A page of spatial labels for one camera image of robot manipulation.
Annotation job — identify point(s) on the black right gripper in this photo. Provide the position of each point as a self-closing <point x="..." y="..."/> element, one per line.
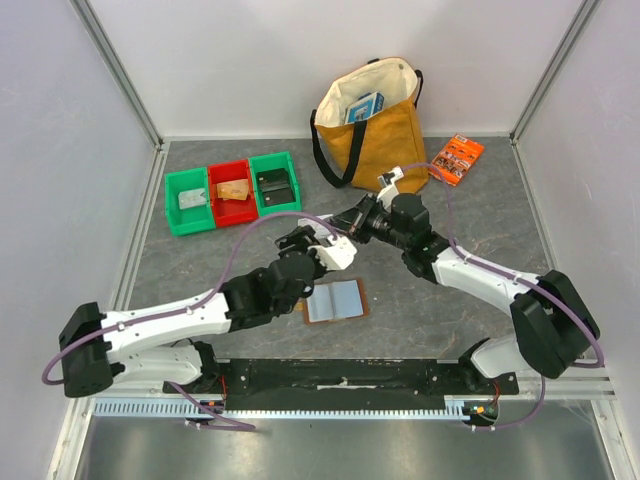
<point x="360" y="220"/>

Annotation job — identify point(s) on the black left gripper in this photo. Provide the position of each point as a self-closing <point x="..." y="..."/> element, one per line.
<point x="292" y="238"/>

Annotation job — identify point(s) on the silver VIP credit card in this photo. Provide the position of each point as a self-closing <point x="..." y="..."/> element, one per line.
<point x="315" y="222"/>

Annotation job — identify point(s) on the brown leather card holder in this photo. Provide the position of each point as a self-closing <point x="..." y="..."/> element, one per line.
<point x="335" y="301"/>

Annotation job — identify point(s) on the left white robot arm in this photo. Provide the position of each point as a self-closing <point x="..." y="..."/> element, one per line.
<point x="99" y="349"/>

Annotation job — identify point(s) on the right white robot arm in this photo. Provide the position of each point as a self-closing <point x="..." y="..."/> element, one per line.
<point x="552" y="326"/>

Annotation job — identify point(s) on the black card stack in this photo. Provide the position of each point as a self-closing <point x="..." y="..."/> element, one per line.
<point x="275" y="187"/>

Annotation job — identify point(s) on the right green plastic bin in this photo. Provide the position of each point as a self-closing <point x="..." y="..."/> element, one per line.
<point x="269" y="162"/>

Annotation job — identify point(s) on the green plastic bin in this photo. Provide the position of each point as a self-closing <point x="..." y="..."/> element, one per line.
<point x="269" y="162"/>
<point x="190" y="221"/>

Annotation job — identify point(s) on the red plastic bin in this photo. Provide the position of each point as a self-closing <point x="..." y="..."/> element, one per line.
<point x="230" y="213"/>

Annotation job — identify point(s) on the left green plastic bin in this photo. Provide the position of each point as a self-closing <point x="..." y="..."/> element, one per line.
<point x="190" y="221"/>

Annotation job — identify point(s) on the mustard tote bag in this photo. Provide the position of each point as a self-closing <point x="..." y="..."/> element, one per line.
<point x="357" y="154"/>

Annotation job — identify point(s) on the blue box in bag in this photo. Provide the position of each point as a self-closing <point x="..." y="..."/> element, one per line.
<point x="364" y="107"/>

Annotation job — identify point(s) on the orange snack packet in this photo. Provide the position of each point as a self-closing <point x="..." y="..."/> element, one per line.
<point x="454" y="161"/>

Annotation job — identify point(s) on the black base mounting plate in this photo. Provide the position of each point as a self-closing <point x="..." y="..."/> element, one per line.
<point x="346" y="383"/>

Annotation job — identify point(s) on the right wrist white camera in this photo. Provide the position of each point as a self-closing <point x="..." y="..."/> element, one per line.
<point x="388" y="186"/>

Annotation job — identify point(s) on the grey slotted cable duct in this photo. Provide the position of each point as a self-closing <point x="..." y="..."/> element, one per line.
<point x="181" y="408"/>

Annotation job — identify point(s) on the left aluminium frame post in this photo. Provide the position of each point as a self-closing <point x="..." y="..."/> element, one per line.
<point x="107" y="51"/>

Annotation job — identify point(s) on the aluminium frame post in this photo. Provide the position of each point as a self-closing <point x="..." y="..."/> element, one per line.
<point x="578" y="24"/>
<point x="107" y="51"/>

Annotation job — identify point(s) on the right aluminium frame post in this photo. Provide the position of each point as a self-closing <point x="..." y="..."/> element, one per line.
<point x="578" y="24"/>

